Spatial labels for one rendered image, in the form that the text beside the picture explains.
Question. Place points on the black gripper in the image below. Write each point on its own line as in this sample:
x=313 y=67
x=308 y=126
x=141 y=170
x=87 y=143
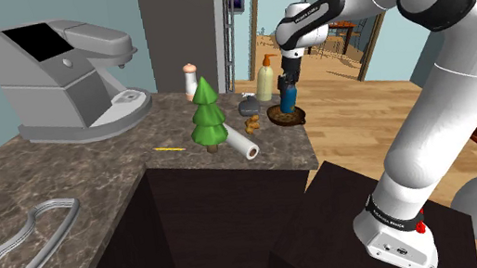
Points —
x=291 y=68

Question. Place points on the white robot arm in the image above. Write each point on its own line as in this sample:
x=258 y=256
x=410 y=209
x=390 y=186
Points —
x=439 y=95

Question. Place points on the blue bottle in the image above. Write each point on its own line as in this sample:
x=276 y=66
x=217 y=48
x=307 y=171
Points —
x=289 y=99

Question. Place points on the cream soap dispenser orange pump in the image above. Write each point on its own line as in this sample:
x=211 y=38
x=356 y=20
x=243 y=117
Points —
x=265 y=85

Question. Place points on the brown round pan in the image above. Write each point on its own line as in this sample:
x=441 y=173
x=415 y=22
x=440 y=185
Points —
x=287 y=119

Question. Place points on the grey rounded lump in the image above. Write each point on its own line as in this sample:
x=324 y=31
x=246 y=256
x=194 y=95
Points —
x=248 y=106

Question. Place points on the wooden table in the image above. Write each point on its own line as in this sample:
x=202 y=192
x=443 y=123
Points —
x=342 y=27

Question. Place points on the brown ginger root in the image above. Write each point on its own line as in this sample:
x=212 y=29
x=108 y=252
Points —
x=252 y=125

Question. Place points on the white paper towel roll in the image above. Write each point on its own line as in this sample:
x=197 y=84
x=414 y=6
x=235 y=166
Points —
x=242 y=144

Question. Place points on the green toy tree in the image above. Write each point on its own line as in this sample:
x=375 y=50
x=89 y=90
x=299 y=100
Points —
x=208 y=121

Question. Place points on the white pepper mill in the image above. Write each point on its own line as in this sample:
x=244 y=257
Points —
x=190 y=82

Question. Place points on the yellow pencil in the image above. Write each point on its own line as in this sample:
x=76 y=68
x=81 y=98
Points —
x=169 y=149

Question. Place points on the dark robot stand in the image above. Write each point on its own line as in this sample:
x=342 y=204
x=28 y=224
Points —
x=323 y=232

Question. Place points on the grey coffee machine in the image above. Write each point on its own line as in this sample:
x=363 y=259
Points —
x=56 y=96

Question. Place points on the grey sink rim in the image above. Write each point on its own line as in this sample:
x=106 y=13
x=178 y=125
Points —
x=56 y=224

